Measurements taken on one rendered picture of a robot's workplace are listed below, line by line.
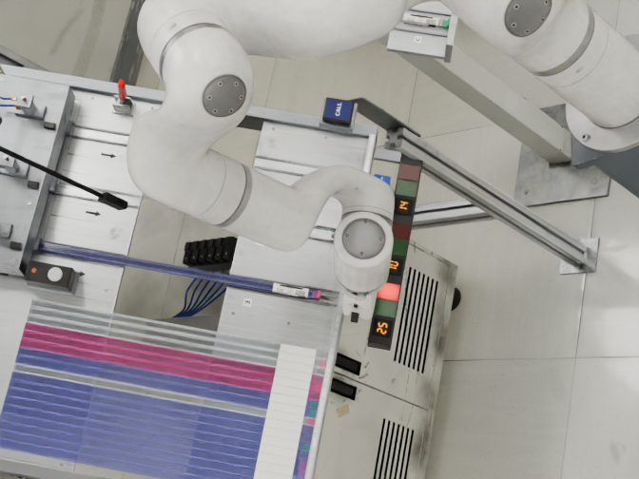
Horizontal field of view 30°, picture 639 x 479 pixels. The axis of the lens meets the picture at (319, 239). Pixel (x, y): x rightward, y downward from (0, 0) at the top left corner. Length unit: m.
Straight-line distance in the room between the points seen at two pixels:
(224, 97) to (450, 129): 1.73
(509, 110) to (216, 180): 1.16
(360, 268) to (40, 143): 0.68
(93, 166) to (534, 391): 1.07
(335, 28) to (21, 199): 0.80
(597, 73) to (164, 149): 0.61
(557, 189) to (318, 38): 1.37
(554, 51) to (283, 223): 0.43
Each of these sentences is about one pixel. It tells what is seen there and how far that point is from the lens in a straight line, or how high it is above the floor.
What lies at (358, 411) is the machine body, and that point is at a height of 0.31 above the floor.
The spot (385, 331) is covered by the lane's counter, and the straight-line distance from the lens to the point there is 1.98.
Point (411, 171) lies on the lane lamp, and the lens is 2.07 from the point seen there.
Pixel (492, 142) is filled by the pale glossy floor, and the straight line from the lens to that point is 2.91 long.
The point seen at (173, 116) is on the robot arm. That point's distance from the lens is 1.36.
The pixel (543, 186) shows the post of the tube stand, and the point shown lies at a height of 0.01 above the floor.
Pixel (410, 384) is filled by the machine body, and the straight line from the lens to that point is 2.58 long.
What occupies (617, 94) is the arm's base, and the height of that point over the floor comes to 0.78.
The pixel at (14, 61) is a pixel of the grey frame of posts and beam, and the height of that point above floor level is 1.16.
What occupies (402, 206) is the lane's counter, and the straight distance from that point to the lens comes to 2.05.
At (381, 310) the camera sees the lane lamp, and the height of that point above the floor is 0.66.
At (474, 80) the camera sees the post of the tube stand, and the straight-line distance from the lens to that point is 2.45.
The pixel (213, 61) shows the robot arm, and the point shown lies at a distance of 1.32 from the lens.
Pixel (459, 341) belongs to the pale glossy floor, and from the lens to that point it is 2.74.
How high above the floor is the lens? 2.06
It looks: 40 degrees down
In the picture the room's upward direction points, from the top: 63 degrees counter-clockwise
